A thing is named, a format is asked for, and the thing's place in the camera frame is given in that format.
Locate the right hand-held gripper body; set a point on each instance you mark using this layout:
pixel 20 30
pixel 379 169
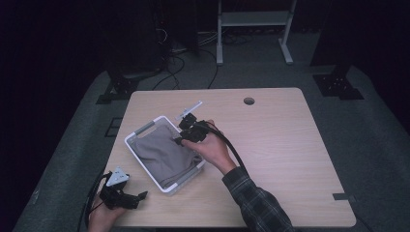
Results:
pixel 192 129

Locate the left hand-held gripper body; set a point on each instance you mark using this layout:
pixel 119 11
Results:
pixel 116 191

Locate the grey cloth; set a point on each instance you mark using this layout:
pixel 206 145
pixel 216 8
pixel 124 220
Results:
pixel 164 154

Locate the white plastic basket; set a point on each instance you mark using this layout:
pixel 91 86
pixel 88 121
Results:
pixel 135 137

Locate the person's right hand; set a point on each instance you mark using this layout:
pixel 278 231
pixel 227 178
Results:
pixel 211 150

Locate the person's left hand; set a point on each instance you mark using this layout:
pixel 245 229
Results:
pixel 103 217

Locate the black stand base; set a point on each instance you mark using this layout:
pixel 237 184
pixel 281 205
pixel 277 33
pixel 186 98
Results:
pixel 117 90
pixel 338 87

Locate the grey tape strip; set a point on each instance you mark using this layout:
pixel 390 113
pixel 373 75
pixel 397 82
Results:
pixel 344 197

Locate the white metal stand frame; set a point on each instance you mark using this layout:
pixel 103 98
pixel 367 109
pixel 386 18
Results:
pixel 253 19

